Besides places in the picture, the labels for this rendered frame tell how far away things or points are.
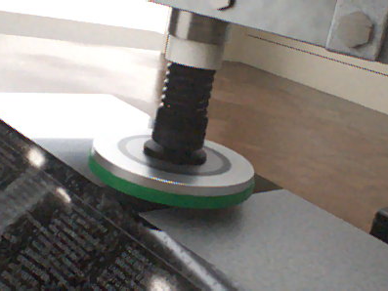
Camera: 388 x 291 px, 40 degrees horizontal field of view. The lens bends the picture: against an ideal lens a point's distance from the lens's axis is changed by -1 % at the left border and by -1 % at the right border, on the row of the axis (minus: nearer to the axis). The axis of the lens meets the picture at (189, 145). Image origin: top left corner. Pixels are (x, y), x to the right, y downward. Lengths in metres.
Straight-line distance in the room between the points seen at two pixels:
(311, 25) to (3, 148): 0.52
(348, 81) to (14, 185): 7.34
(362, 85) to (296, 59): 1.33
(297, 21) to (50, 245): 0.40
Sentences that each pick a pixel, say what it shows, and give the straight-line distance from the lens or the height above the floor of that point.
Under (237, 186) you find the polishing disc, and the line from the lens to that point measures 0.63.
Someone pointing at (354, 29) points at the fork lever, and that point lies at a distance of 0.50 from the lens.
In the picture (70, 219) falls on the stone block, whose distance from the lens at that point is 0.69.
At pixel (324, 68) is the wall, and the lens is 8.25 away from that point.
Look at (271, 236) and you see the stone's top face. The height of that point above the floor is 0.82.
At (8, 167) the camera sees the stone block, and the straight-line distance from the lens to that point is 0.83.
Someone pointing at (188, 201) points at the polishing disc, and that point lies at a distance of 0.60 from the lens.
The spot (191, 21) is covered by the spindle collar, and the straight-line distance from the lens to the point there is 0.62.
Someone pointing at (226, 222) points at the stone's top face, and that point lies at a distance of 0.67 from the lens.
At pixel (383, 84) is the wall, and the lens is 7.62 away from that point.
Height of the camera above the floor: 1.08
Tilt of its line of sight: 16 degrees down
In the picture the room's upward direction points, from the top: 12 degrees clockwise
